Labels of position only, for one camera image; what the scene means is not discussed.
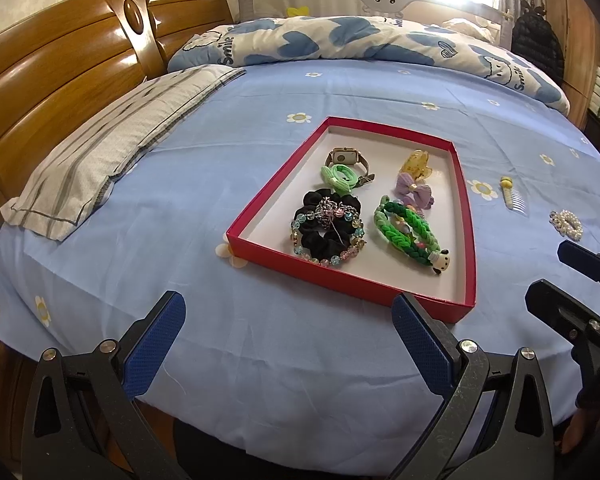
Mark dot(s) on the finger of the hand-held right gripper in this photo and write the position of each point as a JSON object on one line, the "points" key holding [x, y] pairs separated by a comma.
{"points": [[560, 305], [580, 260]]}

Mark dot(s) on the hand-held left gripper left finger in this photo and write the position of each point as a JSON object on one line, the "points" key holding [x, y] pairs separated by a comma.
{"points": [[155, 340]]}

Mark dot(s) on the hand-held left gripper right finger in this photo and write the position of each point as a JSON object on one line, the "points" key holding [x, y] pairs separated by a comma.
{"points": [[420, 345]]}

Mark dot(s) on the white pearl scrunchie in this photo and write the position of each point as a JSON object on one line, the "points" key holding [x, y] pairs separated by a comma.
{"points": [[566, 225]]}

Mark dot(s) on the red shallow tray box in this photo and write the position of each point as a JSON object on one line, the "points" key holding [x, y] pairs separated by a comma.
{"points": [[455, 270]]}

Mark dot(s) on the green braided hair band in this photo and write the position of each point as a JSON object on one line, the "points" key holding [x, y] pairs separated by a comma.
{"points": [[395, 240]]}

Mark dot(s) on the black fabric scrunchie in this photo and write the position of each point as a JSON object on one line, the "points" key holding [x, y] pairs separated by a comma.
{"points": [[325, 240]]}

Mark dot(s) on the purple bow hair clip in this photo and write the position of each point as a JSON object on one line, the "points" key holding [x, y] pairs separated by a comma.
{"points": [[414, 191]]}

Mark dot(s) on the yellow claw hair clip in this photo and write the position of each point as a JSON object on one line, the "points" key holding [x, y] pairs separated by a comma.
{"points": [[417, 165]]}

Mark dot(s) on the gold wrist watch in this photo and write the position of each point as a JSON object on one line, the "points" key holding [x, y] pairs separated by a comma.
{"points": [[344, 156]]}

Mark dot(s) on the person's right hand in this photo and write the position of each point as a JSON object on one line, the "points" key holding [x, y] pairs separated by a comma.
{"points": [[575, 432]]}

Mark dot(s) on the blue floral bed sheet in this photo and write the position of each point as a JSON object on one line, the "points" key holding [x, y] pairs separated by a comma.
{"points": [[155, 260]]}

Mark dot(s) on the yellow hair comb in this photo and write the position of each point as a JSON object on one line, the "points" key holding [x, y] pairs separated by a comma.
{"points": [[514, 200]]}

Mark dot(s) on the grey striped pillow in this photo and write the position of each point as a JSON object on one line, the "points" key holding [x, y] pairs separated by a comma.
{"points": [[105, 155]]}

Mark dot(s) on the black puffer backpack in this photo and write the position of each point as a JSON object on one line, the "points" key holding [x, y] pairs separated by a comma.
{"points": [[537, 40]]}

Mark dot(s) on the wooden wardrobe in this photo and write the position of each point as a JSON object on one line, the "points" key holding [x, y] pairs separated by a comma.
{"points": [[580, 20]]}

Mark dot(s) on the wooden headboard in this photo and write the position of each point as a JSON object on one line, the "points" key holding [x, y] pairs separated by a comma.
{"points": [[55, 85]]}

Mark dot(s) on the blue heart print quilt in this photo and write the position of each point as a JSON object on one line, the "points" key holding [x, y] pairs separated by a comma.
{"points": [[330, 40]]}

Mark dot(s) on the yellow toy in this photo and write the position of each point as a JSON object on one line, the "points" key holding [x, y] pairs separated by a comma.
{"points": [[299, 11]]}

